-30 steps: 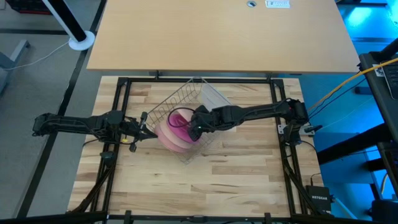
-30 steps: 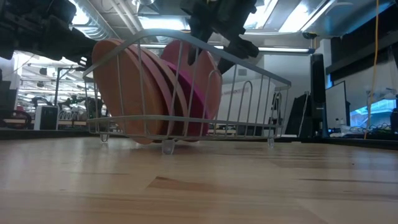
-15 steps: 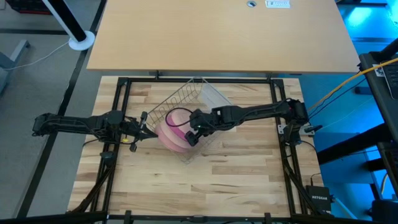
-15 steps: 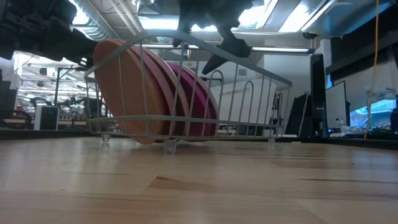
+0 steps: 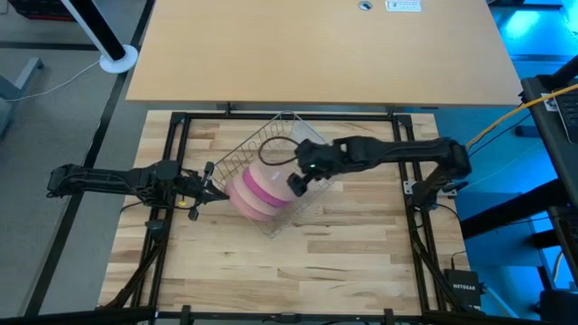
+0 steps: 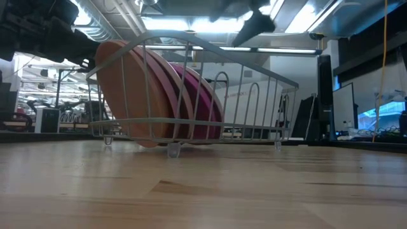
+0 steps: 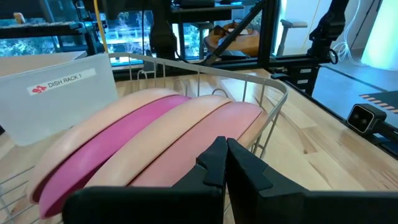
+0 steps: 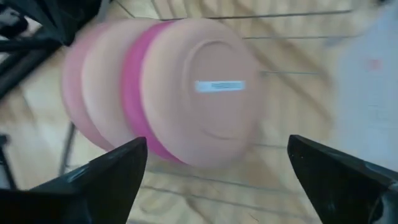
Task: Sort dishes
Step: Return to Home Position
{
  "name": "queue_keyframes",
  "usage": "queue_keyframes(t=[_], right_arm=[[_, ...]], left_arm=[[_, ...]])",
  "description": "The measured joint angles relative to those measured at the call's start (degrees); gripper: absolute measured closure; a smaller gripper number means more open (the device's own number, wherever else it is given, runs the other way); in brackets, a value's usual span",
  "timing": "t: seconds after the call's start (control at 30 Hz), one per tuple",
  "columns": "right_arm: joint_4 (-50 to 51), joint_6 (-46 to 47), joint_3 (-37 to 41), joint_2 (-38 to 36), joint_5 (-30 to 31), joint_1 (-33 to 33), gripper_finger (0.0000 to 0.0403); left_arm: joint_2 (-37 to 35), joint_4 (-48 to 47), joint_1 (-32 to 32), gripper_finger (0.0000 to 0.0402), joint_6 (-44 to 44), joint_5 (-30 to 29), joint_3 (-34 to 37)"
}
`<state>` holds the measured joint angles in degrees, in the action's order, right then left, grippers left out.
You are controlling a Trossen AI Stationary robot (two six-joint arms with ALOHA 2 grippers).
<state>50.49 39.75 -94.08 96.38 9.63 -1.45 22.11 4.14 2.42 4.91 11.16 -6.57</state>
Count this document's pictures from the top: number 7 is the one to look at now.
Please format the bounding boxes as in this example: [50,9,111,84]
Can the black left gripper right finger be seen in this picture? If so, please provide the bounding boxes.
[226,138,398,224]

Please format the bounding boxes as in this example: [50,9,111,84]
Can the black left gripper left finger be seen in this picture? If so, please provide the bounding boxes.
[62,136,228,224]

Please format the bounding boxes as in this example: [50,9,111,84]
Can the peach plastic plate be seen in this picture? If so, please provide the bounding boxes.
[26,87,181,205]
[85,95,233,187]

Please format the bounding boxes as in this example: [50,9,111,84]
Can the magenta plastic plate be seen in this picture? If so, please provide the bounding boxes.
[39,95,192,218]

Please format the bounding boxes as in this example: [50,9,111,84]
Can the salmon pink plastic plate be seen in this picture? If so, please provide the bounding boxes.
[129,101,264,187]

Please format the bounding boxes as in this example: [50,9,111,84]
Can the orange-brown plastic plate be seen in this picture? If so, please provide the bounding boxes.
[238,111,270,149]

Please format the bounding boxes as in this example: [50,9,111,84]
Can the translucent plastic cutlery caddy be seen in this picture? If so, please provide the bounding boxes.
[0,52,119,147]

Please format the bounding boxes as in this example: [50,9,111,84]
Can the black mat with orange stripes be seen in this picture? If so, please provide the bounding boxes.
[359,91,398,115]

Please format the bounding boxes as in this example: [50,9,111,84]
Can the white dish rack label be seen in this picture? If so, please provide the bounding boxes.
[26,67,97,96]

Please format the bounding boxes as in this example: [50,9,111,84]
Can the brown leather bag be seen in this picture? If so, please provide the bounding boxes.
[203,22,261,57]

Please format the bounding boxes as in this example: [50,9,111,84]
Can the black equipment cart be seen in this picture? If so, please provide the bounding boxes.
[0,0,246,63]

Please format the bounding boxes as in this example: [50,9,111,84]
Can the grey chair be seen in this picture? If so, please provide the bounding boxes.
[275,18,308,57]

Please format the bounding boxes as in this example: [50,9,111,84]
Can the beige wooden desk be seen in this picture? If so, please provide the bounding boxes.
[0,51,88,77]

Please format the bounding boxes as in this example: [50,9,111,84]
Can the black table-level camera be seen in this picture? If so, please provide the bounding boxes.
[346,103,388,135]

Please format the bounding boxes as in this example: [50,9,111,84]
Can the grey wire dish rack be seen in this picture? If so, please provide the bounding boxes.
[0,52,289,224]

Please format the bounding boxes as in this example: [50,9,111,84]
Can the white cable bundle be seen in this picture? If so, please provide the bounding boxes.
[337,0,364,65]

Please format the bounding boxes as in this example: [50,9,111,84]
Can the yellow cable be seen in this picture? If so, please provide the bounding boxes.
[93,0,109,54]

